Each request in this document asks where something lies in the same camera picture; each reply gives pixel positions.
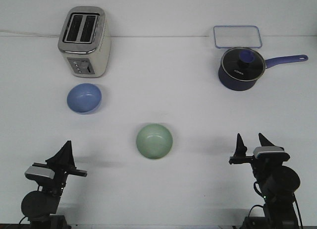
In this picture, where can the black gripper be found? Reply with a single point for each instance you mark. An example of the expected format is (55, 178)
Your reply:
(261, 168)
(62, 163)

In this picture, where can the blue bowl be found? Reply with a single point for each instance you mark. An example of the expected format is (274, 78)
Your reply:
(84, 98)

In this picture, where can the green bowl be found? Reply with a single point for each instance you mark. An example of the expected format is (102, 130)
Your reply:
(154, 141)

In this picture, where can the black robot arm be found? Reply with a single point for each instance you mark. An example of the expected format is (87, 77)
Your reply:
(275, 184)
(40, 206)

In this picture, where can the glass pot lid blue knob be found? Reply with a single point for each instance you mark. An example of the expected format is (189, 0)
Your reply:
(243, 64)

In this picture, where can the clear blue-rimmed container lid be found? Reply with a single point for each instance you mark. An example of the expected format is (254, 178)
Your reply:
(226, 36)

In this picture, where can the silver two-slot toaster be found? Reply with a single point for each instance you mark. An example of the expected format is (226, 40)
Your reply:
(85, 41)

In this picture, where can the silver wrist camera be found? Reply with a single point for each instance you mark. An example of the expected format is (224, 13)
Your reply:
(36, 173)
(273, 153)

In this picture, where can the blue saucepan with handle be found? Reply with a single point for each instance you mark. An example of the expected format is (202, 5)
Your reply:
(238, 85)

